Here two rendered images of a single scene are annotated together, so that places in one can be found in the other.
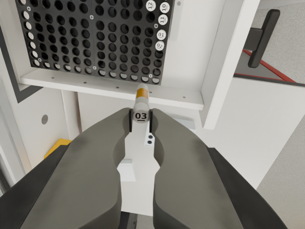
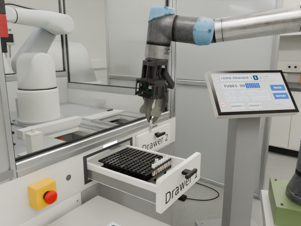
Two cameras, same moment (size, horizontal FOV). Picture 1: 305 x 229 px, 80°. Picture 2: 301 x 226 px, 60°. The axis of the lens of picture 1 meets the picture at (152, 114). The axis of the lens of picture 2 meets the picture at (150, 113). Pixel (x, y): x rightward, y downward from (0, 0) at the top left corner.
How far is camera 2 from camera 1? 0.92 m
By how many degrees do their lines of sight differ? 103
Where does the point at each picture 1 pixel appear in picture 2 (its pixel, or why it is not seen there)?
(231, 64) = (177, 167)
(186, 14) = not seen: hidden behind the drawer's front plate
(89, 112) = (69, 217)
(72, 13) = (130, 157)
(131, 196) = not seen: outside the picture
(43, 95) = (80, 175)
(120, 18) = (144, 161)
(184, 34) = not seen: hidden behind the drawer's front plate
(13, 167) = (58, 151)
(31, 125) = (70, 166)
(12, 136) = (72, 152)
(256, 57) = (187, 173)
